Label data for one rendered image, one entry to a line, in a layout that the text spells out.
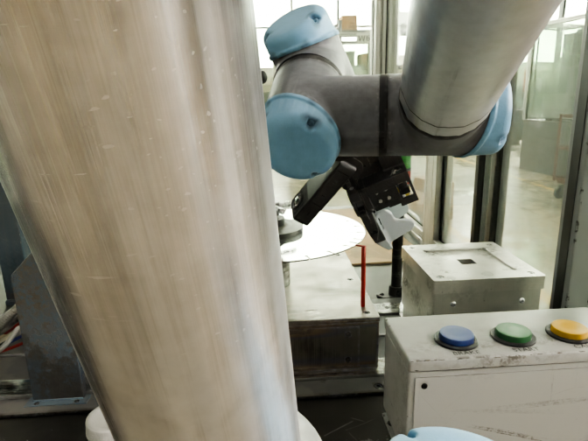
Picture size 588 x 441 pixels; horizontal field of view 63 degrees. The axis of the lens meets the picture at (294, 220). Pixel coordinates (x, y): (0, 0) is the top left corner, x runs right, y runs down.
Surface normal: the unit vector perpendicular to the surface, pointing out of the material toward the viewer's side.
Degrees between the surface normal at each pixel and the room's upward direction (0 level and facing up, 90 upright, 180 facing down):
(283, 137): 121
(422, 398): 90
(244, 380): 102
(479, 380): 90
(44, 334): 90
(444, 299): 90
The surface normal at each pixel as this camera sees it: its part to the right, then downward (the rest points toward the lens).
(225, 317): 0.62, 0.37
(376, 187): 0.06, 0.65
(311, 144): -0.14, 0.71
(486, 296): 0.07, 0.26
